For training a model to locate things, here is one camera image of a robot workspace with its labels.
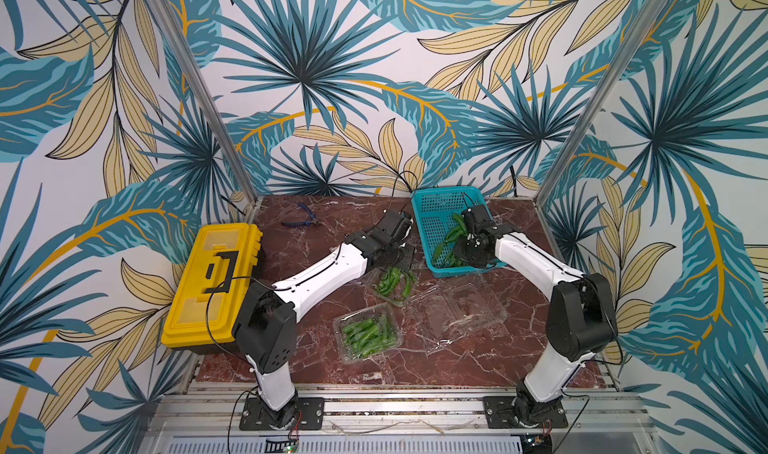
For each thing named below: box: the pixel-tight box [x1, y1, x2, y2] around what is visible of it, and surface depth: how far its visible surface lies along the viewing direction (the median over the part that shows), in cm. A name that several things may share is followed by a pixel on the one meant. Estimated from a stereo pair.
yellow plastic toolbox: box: [161, 222, 263, 347], surface depth 83 cm
